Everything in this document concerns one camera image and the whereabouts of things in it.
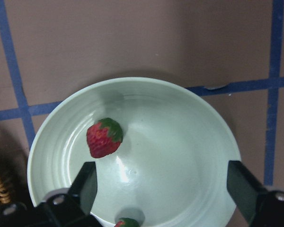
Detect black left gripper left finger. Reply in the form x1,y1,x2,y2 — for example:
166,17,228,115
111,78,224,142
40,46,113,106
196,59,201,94
68,162,98,215

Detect pale green plate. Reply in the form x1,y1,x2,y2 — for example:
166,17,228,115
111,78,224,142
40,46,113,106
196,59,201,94
27,78,240,227

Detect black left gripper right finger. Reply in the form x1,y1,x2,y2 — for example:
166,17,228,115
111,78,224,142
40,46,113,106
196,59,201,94
227,160,268,225

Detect red strawberry one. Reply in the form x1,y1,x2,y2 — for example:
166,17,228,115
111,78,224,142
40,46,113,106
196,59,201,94
115,218,140,227
86,118,124,158

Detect woven wicker basket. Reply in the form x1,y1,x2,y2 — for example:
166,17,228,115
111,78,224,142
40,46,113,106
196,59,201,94
0,154,27,205

